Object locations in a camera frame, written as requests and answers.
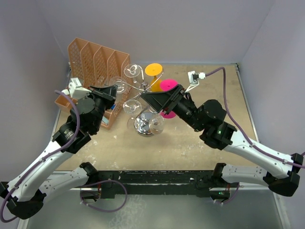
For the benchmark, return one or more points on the clear glass front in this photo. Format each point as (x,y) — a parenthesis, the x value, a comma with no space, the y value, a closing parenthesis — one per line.
(133,108)

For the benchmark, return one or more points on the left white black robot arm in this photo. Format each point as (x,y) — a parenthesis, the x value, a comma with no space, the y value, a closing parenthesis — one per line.
(25,195)

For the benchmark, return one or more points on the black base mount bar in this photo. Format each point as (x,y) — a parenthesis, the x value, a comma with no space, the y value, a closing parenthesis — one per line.
(200,183)

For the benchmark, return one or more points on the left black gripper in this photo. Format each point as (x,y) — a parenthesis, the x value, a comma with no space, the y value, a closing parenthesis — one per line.
(108,94)

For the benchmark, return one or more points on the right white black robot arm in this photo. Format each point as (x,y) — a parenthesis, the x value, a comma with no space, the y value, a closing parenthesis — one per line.
(275,170)

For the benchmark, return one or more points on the chrome wine glass rack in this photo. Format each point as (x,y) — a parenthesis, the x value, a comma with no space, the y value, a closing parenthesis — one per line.
(147,112)

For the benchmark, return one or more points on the orange plastic goblet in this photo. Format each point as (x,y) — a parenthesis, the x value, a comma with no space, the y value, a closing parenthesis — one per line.
(155,71)

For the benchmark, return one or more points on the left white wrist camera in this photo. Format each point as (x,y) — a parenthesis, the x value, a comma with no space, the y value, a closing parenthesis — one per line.
(75,89)

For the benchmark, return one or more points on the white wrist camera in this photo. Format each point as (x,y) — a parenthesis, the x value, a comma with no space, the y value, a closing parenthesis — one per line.
(75,89)
(194,79)

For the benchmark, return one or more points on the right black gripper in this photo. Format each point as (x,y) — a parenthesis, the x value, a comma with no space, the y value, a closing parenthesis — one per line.
(165,100)

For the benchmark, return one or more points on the orange plastic file organizer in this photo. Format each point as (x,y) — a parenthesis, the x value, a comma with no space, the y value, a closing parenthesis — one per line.
(96,65)

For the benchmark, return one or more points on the pink plastic goblet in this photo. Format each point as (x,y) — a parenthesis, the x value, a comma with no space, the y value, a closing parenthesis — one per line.
(167,85)

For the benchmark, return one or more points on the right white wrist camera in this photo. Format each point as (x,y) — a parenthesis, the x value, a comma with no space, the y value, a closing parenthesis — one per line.
(194,79)

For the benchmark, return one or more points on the clear wine glass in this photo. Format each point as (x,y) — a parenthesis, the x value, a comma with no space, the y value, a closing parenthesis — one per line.
(132,71)
(156,124)

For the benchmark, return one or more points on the light blue item in organizer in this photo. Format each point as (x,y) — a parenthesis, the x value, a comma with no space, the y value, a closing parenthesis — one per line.
(105,120)

